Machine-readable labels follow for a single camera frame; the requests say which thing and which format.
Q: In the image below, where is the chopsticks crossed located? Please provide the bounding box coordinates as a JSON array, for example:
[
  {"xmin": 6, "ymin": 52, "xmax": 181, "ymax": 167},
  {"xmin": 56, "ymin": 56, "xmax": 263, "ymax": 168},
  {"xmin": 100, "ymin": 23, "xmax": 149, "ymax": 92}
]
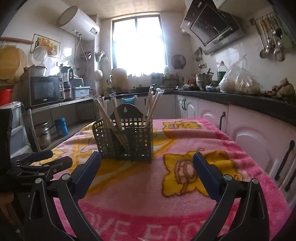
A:
[{"xmin": 141, "ymin": 85, "xmax": 154, "ymax": 127}]

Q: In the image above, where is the chopsticks wide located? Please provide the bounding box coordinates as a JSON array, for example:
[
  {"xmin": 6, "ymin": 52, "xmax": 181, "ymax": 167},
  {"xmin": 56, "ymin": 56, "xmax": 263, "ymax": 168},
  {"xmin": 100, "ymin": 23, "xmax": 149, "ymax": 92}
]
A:
[{"xmin": 145, "ymin": 88, "xmax": 165, "ymax": 127}]

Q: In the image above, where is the white plastic drawer unit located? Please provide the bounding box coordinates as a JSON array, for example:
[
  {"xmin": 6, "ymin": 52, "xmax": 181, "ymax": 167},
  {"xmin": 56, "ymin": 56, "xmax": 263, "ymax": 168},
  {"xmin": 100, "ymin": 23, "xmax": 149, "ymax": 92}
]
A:
[{"xmin": 1, "ymin": 101, "xmax": 32, "ymax": 158}]

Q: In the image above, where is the steel pot on shelf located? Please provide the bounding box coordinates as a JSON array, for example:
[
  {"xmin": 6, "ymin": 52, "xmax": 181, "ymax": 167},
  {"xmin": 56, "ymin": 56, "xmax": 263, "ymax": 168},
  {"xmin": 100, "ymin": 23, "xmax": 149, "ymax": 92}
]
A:
[{"xmin": 34, "ymin": 122, "xmax": 51, "ymax": 150}]

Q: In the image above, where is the blue cup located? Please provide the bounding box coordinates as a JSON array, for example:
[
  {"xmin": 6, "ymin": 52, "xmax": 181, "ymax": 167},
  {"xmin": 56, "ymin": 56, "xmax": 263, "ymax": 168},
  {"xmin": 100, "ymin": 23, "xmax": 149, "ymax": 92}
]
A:
[{"xmin": 55, "ymin": 118, "xmax": 68, "ymax": 137}]

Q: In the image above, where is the black microwave oven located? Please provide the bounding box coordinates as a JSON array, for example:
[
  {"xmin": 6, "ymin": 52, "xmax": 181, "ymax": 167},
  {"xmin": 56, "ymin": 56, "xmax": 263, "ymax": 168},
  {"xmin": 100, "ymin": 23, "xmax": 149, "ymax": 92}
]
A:
[{"xmin": 12, "ymin": 76, "xmax": 64, "ymax": 108}]

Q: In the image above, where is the red bucket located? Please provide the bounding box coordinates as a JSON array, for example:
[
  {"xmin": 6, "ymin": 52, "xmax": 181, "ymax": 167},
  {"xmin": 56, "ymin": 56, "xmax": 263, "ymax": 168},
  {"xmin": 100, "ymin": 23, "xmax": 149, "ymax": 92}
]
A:
[{"xmin": 0, "ymin": 89, "xmax": 13, "ymax": 106}]

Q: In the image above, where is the grey blue storage box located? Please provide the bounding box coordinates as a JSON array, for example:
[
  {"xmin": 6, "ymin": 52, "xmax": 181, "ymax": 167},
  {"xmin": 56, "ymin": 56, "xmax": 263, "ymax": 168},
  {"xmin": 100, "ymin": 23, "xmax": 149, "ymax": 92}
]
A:
[{"xmin": 72, "ymin": 86, "xmax": 90, "ymax": 100}]

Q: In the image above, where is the dark green utensil basket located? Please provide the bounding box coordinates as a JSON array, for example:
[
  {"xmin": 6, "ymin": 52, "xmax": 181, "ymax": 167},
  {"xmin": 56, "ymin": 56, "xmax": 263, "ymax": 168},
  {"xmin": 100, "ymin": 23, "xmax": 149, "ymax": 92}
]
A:
[{"xmin": 92, "ymin": 104, "xmax": 154, "ymax": 162}]

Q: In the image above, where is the blender with black base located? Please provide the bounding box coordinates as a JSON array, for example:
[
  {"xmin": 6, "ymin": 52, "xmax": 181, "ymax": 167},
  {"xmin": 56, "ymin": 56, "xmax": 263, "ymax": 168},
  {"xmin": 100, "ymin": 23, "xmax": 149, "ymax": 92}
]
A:
[{"xmin": 60, "ymin": 66, "xmax": 74, "ymax": 100}]

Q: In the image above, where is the round bamboo board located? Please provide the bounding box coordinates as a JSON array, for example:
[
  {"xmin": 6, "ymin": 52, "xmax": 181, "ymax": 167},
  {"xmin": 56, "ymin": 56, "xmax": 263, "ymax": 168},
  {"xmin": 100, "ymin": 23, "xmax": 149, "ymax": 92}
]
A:
[{"xmin": 0, "ymin": 45, "xmax": 27, "ymax": 84}]

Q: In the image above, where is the white desk fan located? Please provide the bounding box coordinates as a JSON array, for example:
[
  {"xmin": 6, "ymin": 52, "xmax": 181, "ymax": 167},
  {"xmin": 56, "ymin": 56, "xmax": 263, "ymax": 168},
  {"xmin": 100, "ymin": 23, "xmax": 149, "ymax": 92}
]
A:
[{"xmin": 33, "ymin": 46, "xmax": 48, "ymax": 65}]

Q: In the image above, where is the blue hanging bowl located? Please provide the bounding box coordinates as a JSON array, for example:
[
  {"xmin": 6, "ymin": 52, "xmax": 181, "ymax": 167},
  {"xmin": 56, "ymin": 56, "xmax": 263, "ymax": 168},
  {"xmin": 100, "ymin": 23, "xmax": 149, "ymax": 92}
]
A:
[{"xmin": 122, "ymin": 95, "xmax": 137, "ymax": 105}]

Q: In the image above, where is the ginger roots pile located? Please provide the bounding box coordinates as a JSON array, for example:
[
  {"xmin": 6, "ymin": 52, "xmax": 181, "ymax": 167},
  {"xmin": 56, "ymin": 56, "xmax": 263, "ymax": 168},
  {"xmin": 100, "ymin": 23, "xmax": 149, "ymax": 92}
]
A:
[{"xmin": 263, "ymin": 77, "xmax": 295, "ymax": 101}]

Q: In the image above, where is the clear plastic food bag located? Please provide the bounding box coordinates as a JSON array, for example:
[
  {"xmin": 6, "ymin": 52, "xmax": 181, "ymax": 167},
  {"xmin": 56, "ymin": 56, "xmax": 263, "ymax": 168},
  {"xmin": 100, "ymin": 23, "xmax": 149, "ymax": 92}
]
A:
[{"xmin": 219, "ymin": 55, "xmax": 262, "ymax": 95}]

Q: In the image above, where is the white water heater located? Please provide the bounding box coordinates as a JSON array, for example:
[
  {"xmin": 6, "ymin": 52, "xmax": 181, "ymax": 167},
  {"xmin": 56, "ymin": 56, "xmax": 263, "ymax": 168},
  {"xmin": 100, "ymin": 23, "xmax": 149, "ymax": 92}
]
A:
[{"xmin": 57, "ymin": 6, "xmax": 100, "ymax": 41}]

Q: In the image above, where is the steel cooking pot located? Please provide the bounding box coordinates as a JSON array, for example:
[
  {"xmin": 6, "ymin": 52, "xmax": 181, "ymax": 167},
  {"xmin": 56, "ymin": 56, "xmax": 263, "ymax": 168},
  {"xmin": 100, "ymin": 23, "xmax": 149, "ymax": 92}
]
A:
[{"xmin": 195, "ymin": 68, "xmax": 214, "ymax": 91}]

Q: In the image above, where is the oil bottle green label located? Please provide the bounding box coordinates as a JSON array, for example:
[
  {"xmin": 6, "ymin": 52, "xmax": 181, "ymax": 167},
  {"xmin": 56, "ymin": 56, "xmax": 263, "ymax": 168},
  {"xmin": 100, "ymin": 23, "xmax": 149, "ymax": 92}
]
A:
[{"xmin": 217, "ymin": 61, "xmax": 228, "ymax": 82}]

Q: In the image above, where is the hanging steel ladle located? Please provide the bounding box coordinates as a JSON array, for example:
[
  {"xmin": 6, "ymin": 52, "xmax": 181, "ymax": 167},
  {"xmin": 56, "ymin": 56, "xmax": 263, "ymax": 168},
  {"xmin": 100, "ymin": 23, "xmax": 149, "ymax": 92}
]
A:
[{"xmin": 255, "ymin": 21, "xmax": 269, "ymax": 59}]

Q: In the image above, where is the hanging steel spatula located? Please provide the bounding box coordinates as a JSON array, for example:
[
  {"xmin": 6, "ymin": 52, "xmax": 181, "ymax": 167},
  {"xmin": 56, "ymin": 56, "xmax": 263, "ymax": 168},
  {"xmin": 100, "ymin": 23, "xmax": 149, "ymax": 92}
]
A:
[{"xmin": 279, "ymin": 17, "xmax": 293, "ymax": 51}]

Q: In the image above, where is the black range hood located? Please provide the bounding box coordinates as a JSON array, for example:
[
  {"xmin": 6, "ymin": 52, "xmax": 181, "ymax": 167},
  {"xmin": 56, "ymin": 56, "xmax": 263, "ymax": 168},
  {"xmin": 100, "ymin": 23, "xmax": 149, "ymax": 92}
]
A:
[{"xmin": 181, "ymin": 1, "xmax": 244, "ymax": 55}]

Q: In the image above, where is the fruit picture on wall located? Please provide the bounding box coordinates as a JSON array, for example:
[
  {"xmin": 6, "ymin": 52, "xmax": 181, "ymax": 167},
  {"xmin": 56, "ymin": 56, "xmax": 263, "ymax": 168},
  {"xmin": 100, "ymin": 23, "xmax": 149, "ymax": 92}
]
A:
[{"xmin": 30, "ymin": 34, "xmax": 61, "ymax": 58}]

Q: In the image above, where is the round wall fan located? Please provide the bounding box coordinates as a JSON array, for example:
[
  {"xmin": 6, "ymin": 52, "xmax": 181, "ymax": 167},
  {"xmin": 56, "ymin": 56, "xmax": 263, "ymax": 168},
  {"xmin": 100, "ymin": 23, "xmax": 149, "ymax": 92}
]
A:
[{"xmin": 171, "ymin": 54, "xmax": 187, "ymax": 69}]

